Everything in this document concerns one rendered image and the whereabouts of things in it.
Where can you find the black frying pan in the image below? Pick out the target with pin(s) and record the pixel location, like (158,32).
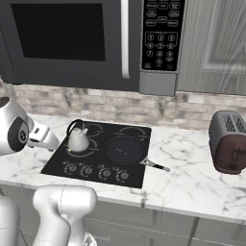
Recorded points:
(125,150)

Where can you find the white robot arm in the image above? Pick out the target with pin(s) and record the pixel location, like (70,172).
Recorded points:
(61,205)

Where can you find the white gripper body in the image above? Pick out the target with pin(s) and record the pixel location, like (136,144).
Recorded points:
(49,141)

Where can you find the grey cupboard door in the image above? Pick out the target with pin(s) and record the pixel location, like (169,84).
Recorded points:
(211,48)

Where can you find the black hob knob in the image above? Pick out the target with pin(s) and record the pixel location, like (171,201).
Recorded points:
(86,170)
(123,175)
(71,167)
(105,173)

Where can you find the silver and brown toaster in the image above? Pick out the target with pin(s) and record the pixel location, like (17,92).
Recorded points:
(227,144)

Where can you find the dark grey microwave oven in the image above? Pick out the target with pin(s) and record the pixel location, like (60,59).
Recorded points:
(158,81)

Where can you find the grey drawer front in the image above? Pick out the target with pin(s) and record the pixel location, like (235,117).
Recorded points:
(221,233)
(128,214)

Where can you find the dark microwave door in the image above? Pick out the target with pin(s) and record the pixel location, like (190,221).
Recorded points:
(64,70)

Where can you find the black hob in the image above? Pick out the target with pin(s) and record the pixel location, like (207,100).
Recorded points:
(96,160)

